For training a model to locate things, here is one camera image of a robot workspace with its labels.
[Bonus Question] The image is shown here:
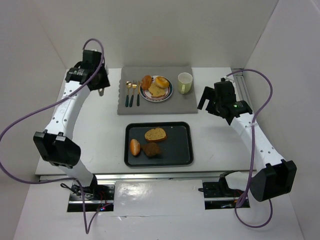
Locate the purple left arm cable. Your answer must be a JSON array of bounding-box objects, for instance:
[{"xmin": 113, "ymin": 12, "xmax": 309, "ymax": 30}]
[{"xmin": 0, "ymin": 38, "xmax": 111, "ymax": 235}]

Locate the orange croissant pastry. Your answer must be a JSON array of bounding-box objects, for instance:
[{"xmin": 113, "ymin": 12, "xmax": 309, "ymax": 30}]
[{"xmin": 141, "ymin": 75, "xmax": 153, "ymax": 90}]

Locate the gold knife green handle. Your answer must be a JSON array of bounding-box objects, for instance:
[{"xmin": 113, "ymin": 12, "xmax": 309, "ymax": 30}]
[{"xmin": 136, "ymin": 81, "xmax": 141, "ymax": 107}]

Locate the grey foam placemat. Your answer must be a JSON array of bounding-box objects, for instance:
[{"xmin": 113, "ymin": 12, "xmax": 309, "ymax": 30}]
[{"xmin": 117, "ymin": 65, "xmax": 198, "ymax": 115}]

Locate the glazed orange donut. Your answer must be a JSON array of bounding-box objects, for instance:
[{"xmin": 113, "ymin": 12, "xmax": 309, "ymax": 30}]
[{"xmin": 155, "ymin": 76, "xmax": 170, "ymax": 89}]

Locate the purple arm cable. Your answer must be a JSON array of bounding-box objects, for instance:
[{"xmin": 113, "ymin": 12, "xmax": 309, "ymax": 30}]
[
  {"xmin": 223, "ymin": 69, "xmax": 274, "ymax": 228},
  {"xmin": 0, "ymin": 38, "xmax": 111, "ymax": 235}
]

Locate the black baking tray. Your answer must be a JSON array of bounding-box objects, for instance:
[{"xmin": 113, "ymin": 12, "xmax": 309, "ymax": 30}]
[{"xmin": 124, "ymin": 121, "xmax": 194, "ymax": 168}]

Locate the aluminium rail front edge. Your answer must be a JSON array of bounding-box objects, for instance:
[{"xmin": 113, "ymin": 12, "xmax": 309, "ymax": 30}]
[{"xmin": 37, "ymin": 170, "xmax": 233, "ymax": 182}]

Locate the dark brown bread roll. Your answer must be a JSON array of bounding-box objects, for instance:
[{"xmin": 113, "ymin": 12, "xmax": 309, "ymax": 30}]
[{"xmin": 141, "ymin": 142, "xmax": 162, "ymax": 158}]

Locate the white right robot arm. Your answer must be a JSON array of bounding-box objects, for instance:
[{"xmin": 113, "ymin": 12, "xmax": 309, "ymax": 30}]
[{"xmin": 197, "ymin": 80, "xmax": 297, "ymax": 202}]

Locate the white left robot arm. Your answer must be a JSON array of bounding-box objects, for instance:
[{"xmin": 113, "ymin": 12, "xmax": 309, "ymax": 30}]
[{"xmin": 33, "ymin": 50, "xmax": 110, "ymax": 198}]

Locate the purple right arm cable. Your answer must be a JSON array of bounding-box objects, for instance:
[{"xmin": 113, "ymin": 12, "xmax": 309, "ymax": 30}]
[{"xmin": 223, "ymin": 69, "xmax": 274, "ymax": 228}]

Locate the gold fork green handle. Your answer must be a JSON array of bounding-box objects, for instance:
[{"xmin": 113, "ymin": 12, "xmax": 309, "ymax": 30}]
[{"xmin": 129, "ymin": 80, "xmax": 137, "ymax": 107}]

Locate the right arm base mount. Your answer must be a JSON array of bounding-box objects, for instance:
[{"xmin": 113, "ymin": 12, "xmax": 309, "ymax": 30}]
[{"xmin": 198, "ymin": 171, "xmax": 243, "ymax": 210}]

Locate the seeded bread slice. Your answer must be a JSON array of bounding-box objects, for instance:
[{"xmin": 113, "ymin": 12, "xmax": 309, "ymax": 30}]
[
  {"xmin": 144, "ymin": 127, "xmax": 167, "ymax": 142},
  {"xmin": 148, "ymin": 83, "xmax": 166, "ymax": 98}
]

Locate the metal triangular bracket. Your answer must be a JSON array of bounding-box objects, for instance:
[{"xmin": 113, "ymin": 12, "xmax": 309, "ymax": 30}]
[{"xmin": 98, "ymin": 88, "xmax": 105, "ymax": 97}]

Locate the white plate with coloured rim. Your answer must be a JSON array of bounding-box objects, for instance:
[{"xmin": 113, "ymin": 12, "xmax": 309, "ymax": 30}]
[{"xmin": 140, "ymin": 75, "xmax": 174, "ymax": 103}]

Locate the small orange bun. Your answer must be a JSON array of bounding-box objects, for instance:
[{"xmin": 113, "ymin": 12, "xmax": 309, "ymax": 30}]
[{"xmin": 129, "ymin": 139, "xmax": 141, "ymax": 157}]

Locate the pale green mug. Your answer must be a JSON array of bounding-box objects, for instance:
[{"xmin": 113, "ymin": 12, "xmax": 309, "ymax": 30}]
[{"xmin": 178, "ymin": 72, "xmax": 193, "ymax": 95}]

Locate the aluminium rail right side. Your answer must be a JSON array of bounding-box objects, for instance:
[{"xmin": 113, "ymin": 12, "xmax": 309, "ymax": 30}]
[{"xmin": 232, "ymin": 72, "xmax": 253, "ymax": 108}]

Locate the gold spoon green handle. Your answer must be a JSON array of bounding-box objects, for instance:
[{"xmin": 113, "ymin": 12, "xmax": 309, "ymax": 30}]
[{"xmin": 125, "ymin": 81, "xmax": 132, "ymax": 107}]

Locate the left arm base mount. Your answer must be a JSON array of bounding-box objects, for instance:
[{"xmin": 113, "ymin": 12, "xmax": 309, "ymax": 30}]
[{"xmin": 60, "ymin": 183, "xmax": 115, "ymax": 213}]

